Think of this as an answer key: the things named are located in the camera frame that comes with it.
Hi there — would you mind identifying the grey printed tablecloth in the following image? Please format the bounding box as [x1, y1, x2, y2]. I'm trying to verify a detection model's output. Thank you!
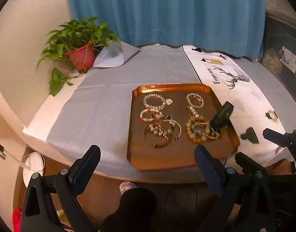
[46, 46, 296, 183]

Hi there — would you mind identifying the large wooden bead bracelet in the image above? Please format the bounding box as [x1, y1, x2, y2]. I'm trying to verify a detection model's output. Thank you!
[185, 115, 216, 144]

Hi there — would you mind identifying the dark bead silver bracelet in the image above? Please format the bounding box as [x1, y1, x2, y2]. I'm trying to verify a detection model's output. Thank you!
[159, 118, 183, 141]

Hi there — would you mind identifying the black green smartwatch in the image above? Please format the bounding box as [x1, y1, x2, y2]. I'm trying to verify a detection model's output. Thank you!
[209, 101, 234, 133]

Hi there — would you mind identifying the green potted plant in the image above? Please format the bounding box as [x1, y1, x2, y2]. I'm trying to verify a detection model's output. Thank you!
[36, 17, 119, 96]

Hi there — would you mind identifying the black white bead bracelet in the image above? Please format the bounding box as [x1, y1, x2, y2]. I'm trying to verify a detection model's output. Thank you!
[147, 119, 175, 141]

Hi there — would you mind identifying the clear crystal bead bracelet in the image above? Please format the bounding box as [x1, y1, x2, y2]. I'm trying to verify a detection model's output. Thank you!
[143, 93, 174, 111]

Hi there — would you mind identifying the blue curtain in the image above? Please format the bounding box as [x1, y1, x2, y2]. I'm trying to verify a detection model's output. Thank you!
[69, 0, 265, 59]

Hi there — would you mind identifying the silver bangle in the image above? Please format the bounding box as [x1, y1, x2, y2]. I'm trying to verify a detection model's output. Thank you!
[144, 120, 173, 149]

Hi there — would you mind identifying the orange metal tray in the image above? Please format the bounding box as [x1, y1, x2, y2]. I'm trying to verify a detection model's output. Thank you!
[127, 84, 240, 171]

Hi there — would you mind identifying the small pearl bracelet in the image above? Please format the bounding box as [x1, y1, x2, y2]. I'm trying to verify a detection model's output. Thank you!
[186, 93, 205, 109]

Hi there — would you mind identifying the pink green bead bracelet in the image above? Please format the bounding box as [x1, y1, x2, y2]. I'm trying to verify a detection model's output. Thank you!
[139, 108, 164, 123]

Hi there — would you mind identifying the dark plastic storage box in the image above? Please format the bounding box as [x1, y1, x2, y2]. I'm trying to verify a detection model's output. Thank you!
[262, 14, 296, 102]

